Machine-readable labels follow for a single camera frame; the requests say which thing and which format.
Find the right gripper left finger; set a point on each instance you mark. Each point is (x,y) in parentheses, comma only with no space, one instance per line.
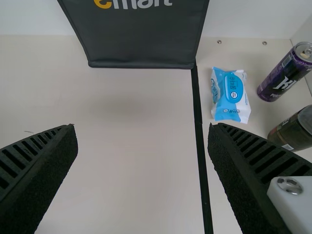
(36,170)

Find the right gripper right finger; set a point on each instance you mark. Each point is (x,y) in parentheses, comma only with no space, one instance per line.
(248,175)

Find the dark coffee bottle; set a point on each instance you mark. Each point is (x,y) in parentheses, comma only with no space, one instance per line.
(292,134)

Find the black strip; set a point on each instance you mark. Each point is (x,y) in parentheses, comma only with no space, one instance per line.
(201,146)

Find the blue white wet wipes pack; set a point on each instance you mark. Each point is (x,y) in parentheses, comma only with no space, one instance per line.
(231,95)

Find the purple can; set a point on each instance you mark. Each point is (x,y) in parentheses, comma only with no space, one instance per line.
(282,78)

